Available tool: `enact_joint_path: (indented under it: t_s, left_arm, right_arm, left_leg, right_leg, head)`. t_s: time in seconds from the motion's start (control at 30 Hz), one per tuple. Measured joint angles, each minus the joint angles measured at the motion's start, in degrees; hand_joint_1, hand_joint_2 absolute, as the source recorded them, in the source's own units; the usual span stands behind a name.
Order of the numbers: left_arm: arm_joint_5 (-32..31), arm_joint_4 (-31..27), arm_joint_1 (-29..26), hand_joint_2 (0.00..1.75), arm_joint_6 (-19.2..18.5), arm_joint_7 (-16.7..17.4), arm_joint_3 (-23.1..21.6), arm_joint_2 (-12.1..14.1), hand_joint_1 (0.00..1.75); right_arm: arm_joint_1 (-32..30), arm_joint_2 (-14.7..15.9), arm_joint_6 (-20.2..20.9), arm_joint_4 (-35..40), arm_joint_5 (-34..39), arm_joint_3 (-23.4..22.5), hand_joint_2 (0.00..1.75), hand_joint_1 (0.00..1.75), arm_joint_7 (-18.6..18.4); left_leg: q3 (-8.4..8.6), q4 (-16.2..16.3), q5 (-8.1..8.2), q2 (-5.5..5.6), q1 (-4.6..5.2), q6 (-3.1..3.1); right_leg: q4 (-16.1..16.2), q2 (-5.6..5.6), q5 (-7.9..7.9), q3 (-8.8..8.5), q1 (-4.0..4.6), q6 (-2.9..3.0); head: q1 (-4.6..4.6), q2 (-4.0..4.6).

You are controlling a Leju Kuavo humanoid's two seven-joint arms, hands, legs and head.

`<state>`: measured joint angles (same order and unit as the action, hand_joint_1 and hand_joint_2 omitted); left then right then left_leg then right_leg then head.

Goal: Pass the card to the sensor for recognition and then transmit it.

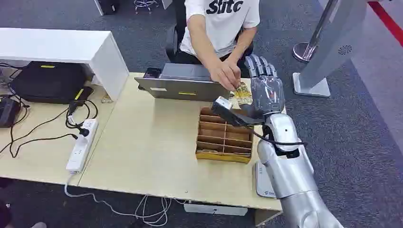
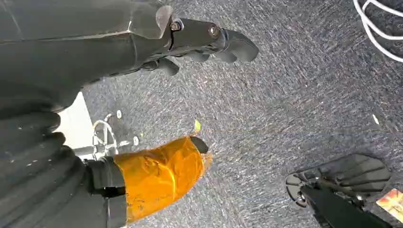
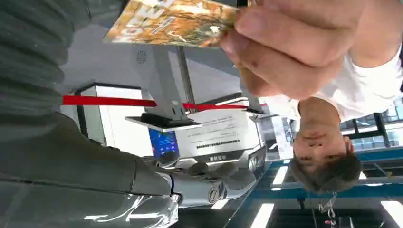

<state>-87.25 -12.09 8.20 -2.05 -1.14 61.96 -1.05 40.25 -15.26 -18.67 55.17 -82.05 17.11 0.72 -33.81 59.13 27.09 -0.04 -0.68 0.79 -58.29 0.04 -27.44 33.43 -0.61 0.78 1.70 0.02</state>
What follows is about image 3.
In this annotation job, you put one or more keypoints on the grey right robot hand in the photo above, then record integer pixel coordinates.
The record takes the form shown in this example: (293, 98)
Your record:
(78, 176)

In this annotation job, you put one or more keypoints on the white black-framed cabinet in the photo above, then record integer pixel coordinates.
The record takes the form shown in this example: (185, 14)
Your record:
(119, 122)

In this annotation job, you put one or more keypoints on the red barrier belt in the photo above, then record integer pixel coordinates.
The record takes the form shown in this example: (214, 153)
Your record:
(107, 101)

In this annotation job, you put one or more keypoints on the blue display screen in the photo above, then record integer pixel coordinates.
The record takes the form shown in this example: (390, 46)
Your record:
(163, 143)

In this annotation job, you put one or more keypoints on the grey metal stand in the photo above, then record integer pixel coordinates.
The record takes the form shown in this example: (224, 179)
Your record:
(163, 85)

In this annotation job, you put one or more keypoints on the ribbed grey right arm sleeve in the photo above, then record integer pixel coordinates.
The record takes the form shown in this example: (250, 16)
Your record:
(28, 56)

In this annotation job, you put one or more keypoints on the white printed sign board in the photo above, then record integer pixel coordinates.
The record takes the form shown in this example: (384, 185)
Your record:
(217, 132)

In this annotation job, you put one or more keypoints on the person's hand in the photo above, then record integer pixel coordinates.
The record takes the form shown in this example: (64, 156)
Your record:
(283, 47)

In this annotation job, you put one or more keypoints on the person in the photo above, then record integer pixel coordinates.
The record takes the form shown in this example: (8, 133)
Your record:
(321, 148)

